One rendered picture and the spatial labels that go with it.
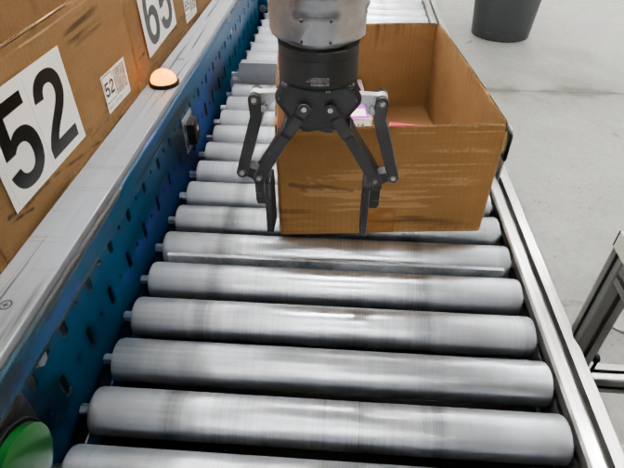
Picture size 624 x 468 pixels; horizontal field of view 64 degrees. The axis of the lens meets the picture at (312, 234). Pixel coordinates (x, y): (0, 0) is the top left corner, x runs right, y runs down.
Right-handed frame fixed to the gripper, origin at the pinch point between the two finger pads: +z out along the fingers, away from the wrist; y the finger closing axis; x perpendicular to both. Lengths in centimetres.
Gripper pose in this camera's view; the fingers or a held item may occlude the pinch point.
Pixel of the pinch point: (317, 213)
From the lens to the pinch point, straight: 58.3
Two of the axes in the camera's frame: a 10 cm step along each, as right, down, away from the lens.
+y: 10.0, 0.4, -0.5
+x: 0.7, -6.4, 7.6
